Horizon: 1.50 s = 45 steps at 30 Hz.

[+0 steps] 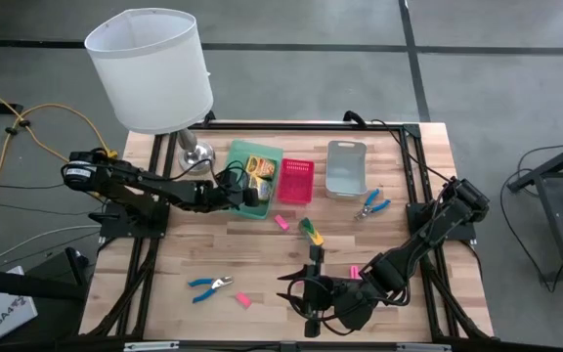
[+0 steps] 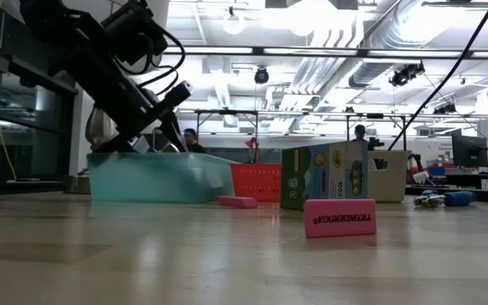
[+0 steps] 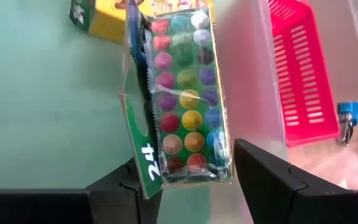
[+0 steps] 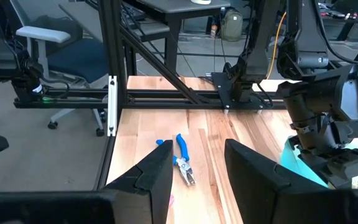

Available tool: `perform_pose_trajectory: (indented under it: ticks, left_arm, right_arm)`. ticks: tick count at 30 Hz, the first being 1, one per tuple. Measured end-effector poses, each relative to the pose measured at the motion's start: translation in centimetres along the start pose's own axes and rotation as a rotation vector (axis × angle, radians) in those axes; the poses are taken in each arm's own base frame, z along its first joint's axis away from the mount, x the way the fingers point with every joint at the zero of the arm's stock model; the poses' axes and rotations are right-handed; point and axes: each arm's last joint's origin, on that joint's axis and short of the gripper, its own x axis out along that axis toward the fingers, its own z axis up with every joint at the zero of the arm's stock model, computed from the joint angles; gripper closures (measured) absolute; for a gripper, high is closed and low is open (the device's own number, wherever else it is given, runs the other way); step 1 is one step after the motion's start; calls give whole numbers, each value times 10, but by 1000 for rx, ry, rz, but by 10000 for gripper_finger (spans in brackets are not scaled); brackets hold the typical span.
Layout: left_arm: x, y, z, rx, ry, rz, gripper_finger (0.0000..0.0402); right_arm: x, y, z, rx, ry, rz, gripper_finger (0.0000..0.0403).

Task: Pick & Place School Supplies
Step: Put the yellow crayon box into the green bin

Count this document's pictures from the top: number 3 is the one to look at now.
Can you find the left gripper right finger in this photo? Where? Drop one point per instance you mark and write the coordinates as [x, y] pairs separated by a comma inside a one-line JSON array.
[[291, 202]]

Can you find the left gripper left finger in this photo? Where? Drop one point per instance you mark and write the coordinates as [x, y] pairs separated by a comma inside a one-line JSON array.
[[42, 207]]

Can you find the green plastic tray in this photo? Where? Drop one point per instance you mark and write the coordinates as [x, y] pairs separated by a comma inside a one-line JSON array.
[[42, 109]]

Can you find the plastic-wrapped crayon box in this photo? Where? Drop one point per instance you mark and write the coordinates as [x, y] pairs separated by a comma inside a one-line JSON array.
[[188, 99]]

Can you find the yellow green crayon box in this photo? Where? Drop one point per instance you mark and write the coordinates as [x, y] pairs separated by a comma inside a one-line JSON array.
[[107, 21]]

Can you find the red slotted plastic basket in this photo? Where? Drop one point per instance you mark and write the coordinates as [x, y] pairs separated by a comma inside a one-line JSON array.
[[309, 137]]

